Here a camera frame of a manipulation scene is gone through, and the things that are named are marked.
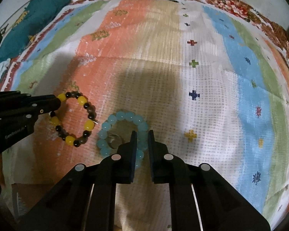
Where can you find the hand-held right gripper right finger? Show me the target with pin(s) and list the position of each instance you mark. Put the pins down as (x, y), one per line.
(152, 156)

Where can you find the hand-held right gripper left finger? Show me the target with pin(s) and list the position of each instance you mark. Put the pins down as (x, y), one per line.
(132, 156)

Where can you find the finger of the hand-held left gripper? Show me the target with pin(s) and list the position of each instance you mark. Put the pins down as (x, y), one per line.
(45, 99)
(38, 112)

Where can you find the striped colourful blanket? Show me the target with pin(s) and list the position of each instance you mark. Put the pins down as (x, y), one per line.
(173, 77)

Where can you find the teal cloth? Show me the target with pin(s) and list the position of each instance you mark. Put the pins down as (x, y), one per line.
(33, 14)

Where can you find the white printed pillow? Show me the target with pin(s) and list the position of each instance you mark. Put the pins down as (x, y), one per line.
(19, 16)

